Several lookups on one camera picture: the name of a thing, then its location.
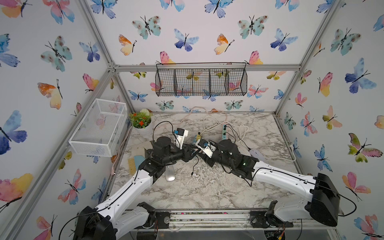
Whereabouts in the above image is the white mesh wall basket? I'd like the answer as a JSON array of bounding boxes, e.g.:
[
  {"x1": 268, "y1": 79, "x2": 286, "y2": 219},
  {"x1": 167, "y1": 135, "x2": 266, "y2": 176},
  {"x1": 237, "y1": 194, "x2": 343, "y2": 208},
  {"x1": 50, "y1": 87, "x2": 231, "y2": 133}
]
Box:
[{"x1": 69, "y1": 99, "x2": 128, "y2": 157}]

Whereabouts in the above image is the black wire wall basket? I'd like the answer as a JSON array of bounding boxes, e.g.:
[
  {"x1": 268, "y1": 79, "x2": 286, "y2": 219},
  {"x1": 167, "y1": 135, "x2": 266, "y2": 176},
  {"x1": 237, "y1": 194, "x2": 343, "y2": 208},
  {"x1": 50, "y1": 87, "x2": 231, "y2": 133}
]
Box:
[{"x1": 153, "y1": 63, "x2": 248, "y2": 97}]

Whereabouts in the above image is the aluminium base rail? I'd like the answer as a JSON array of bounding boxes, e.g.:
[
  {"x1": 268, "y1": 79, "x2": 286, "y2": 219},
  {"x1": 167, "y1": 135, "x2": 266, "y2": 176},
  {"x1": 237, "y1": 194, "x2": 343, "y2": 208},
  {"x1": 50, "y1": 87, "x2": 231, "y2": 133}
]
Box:
[{"x1": 85, "y1": 209, "x2": 337, "y2": 232}]

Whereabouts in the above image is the pink power strip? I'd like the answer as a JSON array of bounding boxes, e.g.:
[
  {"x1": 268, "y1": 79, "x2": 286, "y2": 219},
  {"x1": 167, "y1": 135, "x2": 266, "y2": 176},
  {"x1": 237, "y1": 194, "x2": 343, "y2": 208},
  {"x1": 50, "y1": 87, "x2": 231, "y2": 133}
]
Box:
[{"x1": 222, "y1": 125, "x2": 228, "y2": 140}]

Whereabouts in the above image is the potted plant white pot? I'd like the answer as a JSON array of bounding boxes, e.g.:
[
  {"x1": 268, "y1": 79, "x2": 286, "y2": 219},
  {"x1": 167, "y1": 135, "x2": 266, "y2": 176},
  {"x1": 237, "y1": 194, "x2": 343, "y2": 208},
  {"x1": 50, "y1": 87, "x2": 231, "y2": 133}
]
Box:
[{"x1": 129, "y1": 109, "x2": 153, "y2": 135}]

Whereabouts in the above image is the white power cord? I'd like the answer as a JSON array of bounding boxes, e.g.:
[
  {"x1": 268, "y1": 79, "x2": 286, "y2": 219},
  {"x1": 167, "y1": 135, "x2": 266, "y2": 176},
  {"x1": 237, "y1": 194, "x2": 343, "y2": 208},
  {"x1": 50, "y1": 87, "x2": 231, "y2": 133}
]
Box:
[{"x1": 200, "y1": 112, "x2": 298, "y2": 163}]

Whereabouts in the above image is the silver mouse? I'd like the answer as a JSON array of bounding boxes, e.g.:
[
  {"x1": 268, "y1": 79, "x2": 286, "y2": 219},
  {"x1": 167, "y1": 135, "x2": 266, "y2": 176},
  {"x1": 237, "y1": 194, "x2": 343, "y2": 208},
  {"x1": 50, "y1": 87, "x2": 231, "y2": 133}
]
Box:
[{"x1": 165, "y1": 165, "x2": 176, "y2": 182}]

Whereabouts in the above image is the black usb cable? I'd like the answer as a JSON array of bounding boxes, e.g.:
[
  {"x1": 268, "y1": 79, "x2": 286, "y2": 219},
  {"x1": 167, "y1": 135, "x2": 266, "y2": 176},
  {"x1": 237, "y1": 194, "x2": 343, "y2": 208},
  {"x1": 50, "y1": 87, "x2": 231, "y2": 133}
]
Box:
[{"x1": 190, "y1": 154, "x2": 201, "y2": 177}]

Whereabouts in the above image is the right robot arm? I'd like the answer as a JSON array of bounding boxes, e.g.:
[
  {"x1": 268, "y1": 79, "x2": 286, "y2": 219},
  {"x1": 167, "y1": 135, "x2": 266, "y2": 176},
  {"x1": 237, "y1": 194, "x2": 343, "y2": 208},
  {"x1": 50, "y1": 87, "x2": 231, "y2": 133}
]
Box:
[{"x1": 196, "y1": 139, "x2": 341, "y2": 227}]

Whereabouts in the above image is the white mouse back right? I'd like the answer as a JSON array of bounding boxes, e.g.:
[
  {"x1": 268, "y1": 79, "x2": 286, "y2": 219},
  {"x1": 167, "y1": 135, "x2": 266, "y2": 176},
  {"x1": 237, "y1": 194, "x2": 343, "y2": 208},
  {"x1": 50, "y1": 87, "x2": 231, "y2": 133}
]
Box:
[{"x1": 249, "y1": 148, "x2": 266, "y2": 162}]

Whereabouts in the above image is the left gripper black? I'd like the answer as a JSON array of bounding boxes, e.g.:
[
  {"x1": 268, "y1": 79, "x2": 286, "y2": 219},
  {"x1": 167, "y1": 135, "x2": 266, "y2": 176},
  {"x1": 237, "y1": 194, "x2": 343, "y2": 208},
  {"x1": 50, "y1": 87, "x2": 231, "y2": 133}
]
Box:
[{"x1": 161, "y1": 143, "x2": 200, "y2": 167}]

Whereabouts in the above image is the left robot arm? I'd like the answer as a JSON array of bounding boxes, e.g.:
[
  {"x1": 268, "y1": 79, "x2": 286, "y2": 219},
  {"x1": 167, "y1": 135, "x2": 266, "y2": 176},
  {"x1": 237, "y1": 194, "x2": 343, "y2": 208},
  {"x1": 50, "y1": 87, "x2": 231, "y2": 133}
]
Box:
[{"x1": 73, "y1": 137, "x2": 199, "y2": 240}]

